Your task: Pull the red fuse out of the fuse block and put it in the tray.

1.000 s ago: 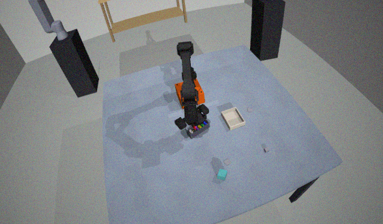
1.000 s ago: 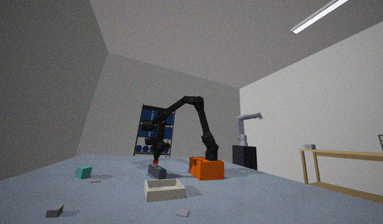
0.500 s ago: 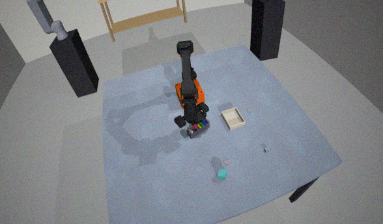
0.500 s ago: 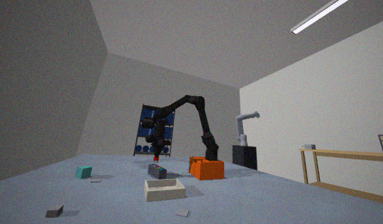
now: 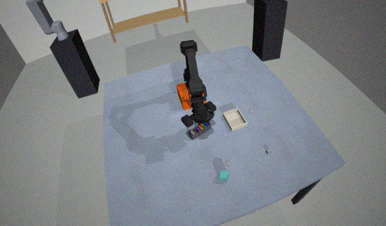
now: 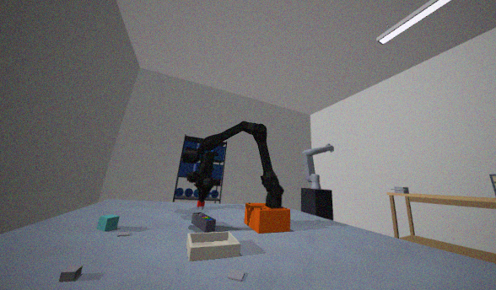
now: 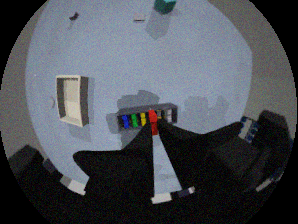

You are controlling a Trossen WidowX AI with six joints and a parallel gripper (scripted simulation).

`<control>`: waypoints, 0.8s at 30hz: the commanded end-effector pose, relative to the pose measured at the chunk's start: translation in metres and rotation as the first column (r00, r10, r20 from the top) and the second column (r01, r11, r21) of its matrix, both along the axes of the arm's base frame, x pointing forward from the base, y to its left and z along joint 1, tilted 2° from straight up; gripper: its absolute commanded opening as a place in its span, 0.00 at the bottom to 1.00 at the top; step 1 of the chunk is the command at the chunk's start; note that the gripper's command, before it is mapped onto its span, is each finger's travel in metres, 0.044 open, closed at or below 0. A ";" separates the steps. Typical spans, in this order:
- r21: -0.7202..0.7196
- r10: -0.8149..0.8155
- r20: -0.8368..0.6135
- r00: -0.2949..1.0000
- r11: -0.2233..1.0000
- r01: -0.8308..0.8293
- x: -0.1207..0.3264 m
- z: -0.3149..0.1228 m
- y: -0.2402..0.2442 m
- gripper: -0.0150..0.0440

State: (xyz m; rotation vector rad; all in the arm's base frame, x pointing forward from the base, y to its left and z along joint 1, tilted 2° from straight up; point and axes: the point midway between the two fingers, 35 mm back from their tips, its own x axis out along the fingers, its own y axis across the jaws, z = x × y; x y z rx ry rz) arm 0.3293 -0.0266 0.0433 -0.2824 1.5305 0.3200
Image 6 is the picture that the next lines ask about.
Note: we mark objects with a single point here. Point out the red fuse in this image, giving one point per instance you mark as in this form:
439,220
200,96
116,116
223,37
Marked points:
199,204

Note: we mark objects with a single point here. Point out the teal cube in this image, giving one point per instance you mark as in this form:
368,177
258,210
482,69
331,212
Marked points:
108,222

